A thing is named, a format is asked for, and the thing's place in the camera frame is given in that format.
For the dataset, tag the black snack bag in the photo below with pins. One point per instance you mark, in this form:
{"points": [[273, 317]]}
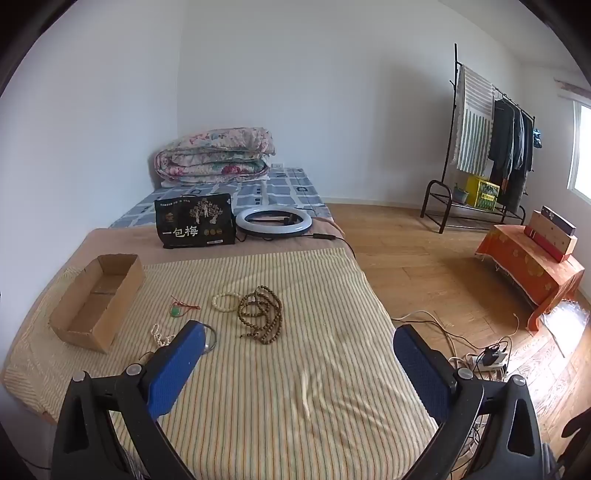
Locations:
{"points": [[194, 226]]}

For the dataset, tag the tan blanket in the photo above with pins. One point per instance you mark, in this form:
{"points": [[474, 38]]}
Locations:
{"points": [[138, 241]]}

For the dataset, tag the orange cloth covered table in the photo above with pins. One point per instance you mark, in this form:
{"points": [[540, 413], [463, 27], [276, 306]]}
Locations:
{"points": [[521, 263]]}

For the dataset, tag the folded floral quilt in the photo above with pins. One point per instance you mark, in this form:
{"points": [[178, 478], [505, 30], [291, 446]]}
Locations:
{"points": [[217, 152]]}

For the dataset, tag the silver bangle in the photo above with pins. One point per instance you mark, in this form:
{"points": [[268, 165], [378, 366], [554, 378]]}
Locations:
{"points": [[215, 339]]}

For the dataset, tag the blue hanging cloth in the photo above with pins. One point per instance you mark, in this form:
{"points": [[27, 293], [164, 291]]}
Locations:
{"points": [[537, 138]]}

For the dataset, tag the window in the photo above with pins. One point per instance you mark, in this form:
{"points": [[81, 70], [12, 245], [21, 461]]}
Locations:
{"points": [[582, 152]]}

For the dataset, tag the black metal clothes rack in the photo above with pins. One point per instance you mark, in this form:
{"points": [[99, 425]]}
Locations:
{"points": [[455, 92]]}

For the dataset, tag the dark blue flat box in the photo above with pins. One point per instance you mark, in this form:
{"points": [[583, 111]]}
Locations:
{"points": [[558, 220]]}

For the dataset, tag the black charger plug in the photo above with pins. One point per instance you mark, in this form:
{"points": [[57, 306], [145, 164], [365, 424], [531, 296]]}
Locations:
{"points": [[491, 356]]}

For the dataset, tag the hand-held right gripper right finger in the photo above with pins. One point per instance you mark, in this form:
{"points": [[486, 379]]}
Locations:
{"points": [[418, 364]]}

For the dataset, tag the white power strip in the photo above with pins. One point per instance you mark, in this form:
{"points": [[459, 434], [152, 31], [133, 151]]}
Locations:
{"points": [[489, 365]]}

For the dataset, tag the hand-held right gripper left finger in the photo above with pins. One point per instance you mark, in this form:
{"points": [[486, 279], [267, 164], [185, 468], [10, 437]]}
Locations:
{"points": [[178, 360]]}

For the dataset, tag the dark hanging clothes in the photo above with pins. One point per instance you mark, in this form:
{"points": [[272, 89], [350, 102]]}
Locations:
{"points": [[505, 147]]}

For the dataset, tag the brown cardboard gift box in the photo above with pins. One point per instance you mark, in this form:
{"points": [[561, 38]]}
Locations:
{"points": [[551, 242]]}

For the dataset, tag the blue grey patterned bed sheet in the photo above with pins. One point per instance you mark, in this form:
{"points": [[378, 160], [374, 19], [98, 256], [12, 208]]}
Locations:
{"points": [[277, 194]]}

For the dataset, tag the small grey pot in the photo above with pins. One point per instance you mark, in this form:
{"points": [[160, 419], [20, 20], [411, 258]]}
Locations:
{"points": [[460, 194]]}

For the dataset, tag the striped yellow blanket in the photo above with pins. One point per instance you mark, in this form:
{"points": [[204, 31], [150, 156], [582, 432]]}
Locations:
{"points": [[277, 397]]}

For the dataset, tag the striped hanging towel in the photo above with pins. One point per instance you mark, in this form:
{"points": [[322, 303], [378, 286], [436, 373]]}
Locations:
{"points": [[471, 124]]}

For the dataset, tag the yellow plastic crate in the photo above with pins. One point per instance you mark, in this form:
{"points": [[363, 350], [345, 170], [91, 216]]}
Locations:
{"points": [[482, 194]]}

